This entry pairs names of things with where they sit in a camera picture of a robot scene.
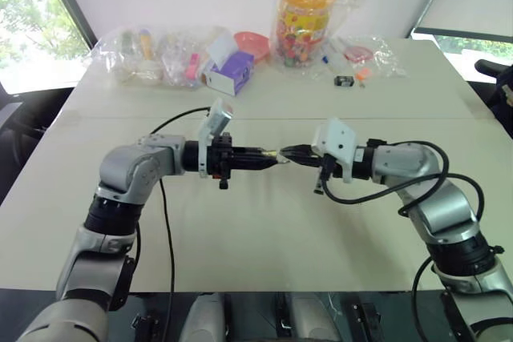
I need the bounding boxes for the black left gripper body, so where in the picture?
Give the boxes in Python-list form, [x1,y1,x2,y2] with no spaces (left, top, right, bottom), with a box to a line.
[207,132,242,191]

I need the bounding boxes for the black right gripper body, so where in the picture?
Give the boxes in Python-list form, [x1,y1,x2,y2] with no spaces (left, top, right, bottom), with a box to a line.
[310,143,336,195]

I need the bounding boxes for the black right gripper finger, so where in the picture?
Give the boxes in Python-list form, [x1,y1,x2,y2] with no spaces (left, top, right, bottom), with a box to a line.
[281,143,318,157]
[287,154,322,168]

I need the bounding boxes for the purple and white box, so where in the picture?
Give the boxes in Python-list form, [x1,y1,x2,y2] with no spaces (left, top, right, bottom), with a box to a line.
[200,50,257,97]

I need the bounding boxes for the clear bag with pink toy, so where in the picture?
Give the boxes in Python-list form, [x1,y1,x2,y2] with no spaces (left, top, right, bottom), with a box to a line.
[157,29,210,90]

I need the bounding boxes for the pink plastic bowl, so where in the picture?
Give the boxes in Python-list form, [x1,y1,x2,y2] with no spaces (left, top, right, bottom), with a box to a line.
[233,30,271,66]

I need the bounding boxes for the white card box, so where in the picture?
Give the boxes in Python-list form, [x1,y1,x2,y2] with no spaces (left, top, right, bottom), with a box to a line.
[205,32,238,67]

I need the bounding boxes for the clear bag with red-lidded container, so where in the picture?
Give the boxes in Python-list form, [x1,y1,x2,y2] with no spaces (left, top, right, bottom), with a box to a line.
[319,34,409,79]

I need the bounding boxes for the orange-lidded jar of toys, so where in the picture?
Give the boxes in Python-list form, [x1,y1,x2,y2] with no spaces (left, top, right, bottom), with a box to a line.
[272,0,338,69]

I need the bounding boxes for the clear bag with yellow toy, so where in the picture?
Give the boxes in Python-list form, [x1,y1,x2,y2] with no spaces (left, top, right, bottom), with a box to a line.
[95,24,166,86]

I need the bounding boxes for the grey rounded robot leg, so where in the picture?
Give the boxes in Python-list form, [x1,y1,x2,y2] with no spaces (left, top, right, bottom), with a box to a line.
[288,292,342,342]
[187,292,232,342]

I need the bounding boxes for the clear bag around jar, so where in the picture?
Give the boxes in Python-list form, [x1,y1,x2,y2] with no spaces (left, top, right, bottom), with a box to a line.
[267,0,364,81]

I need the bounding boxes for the black office chair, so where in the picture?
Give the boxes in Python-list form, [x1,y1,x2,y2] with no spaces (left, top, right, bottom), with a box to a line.
[474,58,513,139]

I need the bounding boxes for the dark chair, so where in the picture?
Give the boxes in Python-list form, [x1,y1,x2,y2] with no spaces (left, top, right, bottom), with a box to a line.
[0,89,76,203]

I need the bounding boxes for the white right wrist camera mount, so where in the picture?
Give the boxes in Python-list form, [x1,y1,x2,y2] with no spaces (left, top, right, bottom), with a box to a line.
[311,117,358,183]

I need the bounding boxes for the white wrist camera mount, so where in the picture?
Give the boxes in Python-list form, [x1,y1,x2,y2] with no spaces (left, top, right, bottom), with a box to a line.
[195,97,236,179]
[311,117,358,183]

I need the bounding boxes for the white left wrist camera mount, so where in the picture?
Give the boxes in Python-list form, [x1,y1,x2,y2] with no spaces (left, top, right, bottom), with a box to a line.
[195,97,236,179]

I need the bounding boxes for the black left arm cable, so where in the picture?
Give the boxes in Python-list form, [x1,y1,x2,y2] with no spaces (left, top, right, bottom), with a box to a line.
[148,106,212,321]

